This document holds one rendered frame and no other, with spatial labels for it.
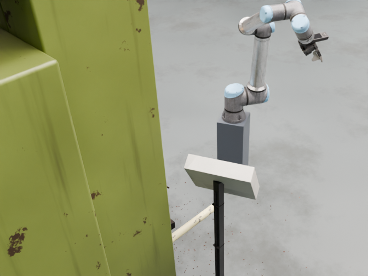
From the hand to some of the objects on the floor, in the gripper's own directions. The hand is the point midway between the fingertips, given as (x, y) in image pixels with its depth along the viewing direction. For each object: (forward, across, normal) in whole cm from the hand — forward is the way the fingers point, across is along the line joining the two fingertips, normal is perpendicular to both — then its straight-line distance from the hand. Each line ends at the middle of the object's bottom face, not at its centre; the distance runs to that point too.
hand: (317, 52), depth 263 cm
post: (+40, +103, -131) cm, 171 cm away
